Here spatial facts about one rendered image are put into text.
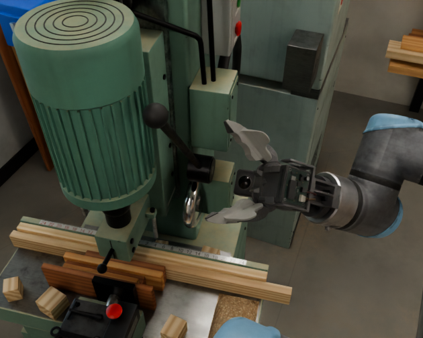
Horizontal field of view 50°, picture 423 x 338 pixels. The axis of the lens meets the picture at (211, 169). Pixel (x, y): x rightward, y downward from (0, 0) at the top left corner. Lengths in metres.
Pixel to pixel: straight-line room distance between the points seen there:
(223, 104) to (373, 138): 0.29
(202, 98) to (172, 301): 0.45
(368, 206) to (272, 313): 1.32
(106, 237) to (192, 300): 0.24
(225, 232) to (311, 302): 0.93
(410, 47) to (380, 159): 1.85
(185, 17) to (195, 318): 0.61
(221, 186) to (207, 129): 0.15
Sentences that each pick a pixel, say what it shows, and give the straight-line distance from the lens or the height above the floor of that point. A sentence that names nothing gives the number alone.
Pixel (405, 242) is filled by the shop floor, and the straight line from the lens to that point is 2.44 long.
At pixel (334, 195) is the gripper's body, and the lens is 0.73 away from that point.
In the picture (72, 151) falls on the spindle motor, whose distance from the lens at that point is 0.73.
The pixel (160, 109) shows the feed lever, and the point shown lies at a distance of 0.60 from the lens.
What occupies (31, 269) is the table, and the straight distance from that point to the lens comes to 1.15.
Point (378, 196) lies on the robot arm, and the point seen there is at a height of 1.23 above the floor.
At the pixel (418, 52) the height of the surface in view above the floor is 0.61.
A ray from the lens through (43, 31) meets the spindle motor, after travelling 0.68.
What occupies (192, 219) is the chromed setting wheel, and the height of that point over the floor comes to 1.03.
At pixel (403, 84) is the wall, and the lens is 3.26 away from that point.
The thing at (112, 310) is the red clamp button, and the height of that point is 1.03.
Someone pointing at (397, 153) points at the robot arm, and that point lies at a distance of 0.81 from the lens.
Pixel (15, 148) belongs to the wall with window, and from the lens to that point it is 2.77.
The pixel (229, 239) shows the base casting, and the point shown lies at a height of 0.80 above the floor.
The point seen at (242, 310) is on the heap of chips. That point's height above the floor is 0.93.
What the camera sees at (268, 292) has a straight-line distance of 1.01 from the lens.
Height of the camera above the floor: 1.79
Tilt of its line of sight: 44 degrees down
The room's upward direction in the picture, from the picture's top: straight up
